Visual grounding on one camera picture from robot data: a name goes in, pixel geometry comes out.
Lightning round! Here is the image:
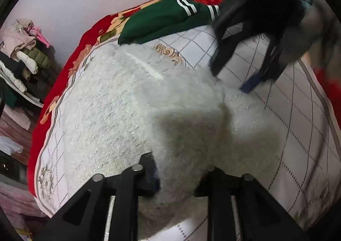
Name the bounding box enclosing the pink clothes pile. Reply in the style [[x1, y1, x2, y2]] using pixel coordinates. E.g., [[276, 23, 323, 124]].
[[1, 18, 37, 58]]

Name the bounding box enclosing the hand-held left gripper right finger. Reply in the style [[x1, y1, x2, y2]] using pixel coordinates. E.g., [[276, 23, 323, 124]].
[[193, 165, 312, 241]]

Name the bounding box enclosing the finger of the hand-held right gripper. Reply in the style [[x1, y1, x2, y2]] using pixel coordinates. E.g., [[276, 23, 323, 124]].
[[208, 24, 247, 78], [240, 35, 289, 95]]

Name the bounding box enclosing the white fuzzy jacket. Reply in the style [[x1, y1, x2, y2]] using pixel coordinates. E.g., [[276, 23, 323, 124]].
[[62, 43, 284, 234]]

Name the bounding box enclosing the black metal clothes rack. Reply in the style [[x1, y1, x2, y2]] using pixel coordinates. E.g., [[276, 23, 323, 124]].
[[0, 52, 63, 110]]

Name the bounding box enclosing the olive puffer jacket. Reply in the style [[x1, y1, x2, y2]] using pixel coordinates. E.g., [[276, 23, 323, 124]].
[[20, 47, 52, 70]]

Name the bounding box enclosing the pale pink fluffy coat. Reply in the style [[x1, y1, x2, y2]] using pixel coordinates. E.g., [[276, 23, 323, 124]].
[[0, 107, 33, 130]]

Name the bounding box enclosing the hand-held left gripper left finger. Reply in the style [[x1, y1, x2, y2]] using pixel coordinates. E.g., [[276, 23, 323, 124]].
[[35, 152, 161, 241]]

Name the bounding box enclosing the hanging green garment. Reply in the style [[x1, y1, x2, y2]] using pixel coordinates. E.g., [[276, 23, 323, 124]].
[[0, 84, 17, 110]]

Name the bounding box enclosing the bright pink hanging item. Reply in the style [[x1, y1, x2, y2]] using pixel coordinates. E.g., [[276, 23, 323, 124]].
[[29, 26, 52, 49]]

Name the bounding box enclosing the white puffer jacket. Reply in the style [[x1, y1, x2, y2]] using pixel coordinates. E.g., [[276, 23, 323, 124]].
[[0, 51, 39, 93]]

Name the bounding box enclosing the folded green striped garment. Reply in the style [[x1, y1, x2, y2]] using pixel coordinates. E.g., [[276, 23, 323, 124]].
[[117, 0, 222, 46]]

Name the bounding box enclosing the pink patterned cover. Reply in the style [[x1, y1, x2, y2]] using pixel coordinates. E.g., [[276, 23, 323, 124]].
[[0, 174, 52, 221]]

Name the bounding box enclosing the white folded cloth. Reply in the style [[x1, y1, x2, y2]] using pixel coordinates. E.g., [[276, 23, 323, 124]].
[[0, 135, 25, 155]]

